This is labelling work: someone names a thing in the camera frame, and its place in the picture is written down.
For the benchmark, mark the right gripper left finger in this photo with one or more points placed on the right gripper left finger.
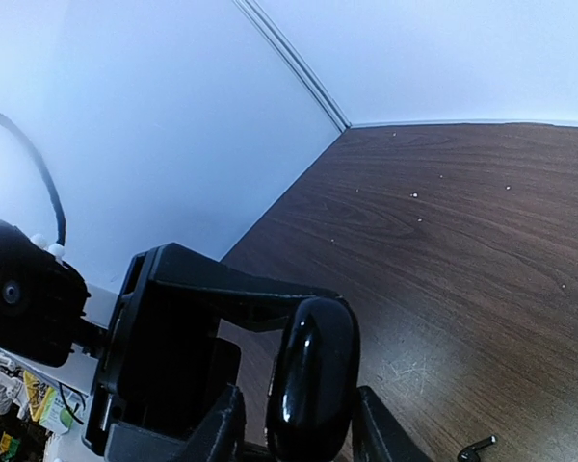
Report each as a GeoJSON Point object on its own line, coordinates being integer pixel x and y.
{"type": "Point", "coordinates": [219, 437]}

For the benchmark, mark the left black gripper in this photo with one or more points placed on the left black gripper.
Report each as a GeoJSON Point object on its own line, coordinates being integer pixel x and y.
{"type": "Point", "coordinates": [164, 365]}

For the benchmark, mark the black earbud charging case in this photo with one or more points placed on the black earbud charging case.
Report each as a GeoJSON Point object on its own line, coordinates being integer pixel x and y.
{"type": "Point", "coordinates": [314, 382]}

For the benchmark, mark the green yellow box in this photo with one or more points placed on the green yellow box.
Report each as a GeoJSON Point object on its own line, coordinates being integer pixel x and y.
{"type": "Point", "coordinates": [46, 406]}

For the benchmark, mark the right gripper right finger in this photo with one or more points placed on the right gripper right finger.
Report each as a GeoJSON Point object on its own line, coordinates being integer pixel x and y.
{"type": "Point", "coordinates": [377, 435]}

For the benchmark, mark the black earbud left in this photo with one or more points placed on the black earbud left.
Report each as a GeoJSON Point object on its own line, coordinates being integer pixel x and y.
{"type": "Point", "coordinates": [471, 453]}

